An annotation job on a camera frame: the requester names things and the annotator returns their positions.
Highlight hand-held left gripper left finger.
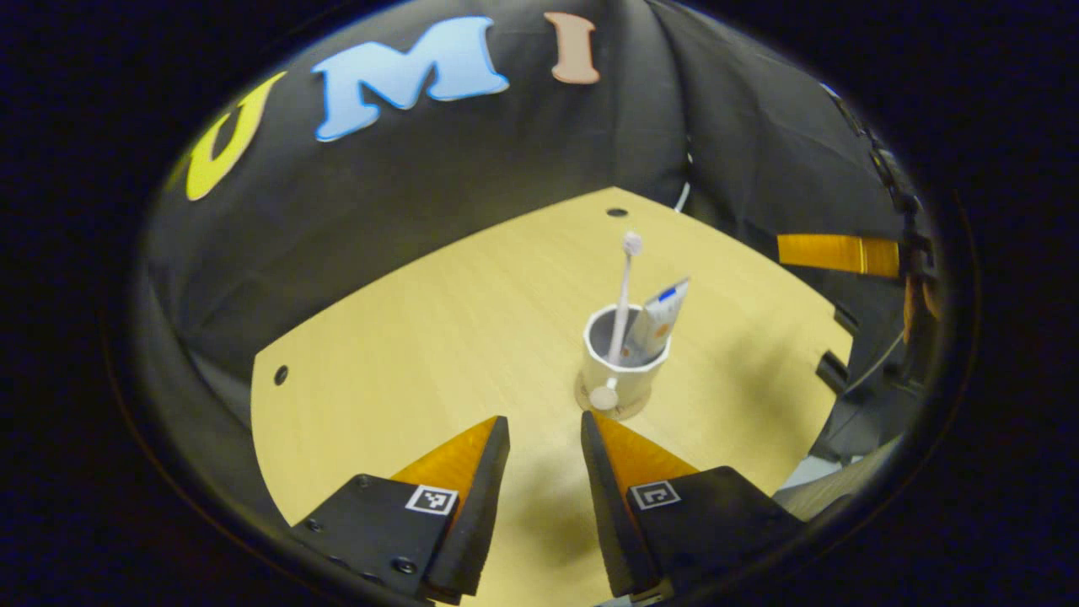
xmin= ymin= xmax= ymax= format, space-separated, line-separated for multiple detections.
xmin=291 ymin=416 xmax=512 ymax=604

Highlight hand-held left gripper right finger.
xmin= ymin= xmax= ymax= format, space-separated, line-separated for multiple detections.
xmin=580 ymin=411 xmax=806 ymax=599

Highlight round wooden coaster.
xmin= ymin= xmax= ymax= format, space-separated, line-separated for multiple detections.
xmin=575 ymin=371 xmax=654 ymax=421

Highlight white cup with wooden handle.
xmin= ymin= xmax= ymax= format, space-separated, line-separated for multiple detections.
xmin=580 ymin=303 xmax=673 ymax=412

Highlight white toothpaste tube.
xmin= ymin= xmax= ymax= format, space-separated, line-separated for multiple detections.
xmin=622 ymin=278 xmax=690 ymax=365

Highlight pale pink toothbrush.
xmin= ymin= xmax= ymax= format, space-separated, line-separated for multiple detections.
xmin=609 ymin=232 xmax=644 ymax=365

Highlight black backdrop cloth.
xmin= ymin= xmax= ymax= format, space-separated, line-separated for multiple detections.
xmin=139 ymin=0 xmax=911 ymax=507

